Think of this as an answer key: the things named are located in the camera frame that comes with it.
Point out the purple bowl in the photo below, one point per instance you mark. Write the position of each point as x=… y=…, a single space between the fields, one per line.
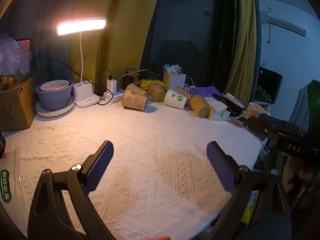
x=53 y=97

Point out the white embossed table cloth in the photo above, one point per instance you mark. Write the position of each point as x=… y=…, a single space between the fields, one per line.
x=150 y=142

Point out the white green-print paper cup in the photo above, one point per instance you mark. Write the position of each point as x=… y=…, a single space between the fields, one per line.
x=175 y=99

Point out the white desk lamp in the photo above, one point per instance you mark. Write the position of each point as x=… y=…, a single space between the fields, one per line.
x=82 y=26

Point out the black power adapter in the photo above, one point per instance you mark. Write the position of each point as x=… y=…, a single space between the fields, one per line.
x=128 y=81

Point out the dark monitor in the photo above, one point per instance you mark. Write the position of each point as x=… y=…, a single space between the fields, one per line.
x=268 y=86

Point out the white woven basket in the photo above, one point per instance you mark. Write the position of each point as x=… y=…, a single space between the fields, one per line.
x=174 y=81

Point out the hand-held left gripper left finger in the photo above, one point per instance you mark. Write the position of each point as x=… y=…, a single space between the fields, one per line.
x=100 y=165

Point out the cardboard box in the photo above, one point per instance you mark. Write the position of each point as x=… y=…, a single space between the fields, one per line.
x=15 y=107

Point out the yellow green packet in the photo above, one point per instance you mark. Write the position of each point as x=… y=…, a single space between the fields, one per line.
x=250 y=207

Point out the white tissue pack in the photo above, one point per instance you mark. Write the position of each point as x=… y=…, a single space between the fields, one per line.
x=217 y=110

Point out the brown printed paper cup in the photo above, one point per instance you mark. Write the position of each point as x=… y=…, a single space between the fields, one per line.
x=137 y=88
x=135 y=101

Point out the yellow curtain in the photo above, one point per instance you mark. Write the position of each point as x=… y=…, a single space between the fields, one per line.
x=246 y=42
x=112 y=42

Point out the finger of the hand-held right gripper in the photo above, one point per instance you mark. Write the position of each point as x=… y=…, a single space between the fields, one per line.
x=260 y=128
x=277 y=123

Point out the small white bowl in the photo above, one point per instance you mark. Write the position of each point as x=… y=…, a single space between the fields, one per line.
x=55 y=85

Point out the white power strip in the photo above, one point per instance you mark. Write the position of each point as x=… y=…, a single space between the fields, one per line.
x=116 y=97

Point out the green label bottle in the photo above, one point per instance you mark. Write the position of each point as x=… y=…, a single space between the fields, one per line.
x=5 y=185

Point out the white printed mug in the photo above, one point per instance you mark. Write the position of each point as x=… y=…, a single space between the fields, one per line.
x=255 y=110

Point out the purple cloth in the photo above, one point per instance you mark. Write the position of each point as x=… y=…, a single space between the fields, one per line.
x=206 y=91

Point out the white charger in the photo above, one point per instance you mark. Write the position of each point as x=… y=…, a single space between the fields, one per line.
x=111 y=85

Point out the pale round plate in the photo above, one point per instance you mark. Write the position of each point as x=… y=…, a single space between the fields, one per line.
x=53 y=112

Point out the yellow cloth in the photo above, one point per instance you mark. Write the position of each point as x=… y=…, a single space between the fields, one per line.
x=150 y=83

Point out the white air conditioner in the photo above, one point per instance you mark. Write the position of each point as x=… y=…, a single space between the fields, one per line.
x=282 y=22

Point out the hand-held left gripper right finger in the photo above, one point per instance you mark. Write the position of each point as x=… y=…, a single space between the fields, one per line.
x=221 y=165

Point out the white tube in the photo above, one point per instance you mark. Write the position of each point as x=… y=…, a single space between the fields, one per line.
x=232 y=99

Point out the clear plastic bag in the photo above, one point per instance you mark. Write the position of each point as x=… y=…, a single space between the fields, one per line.
x=12 y=57

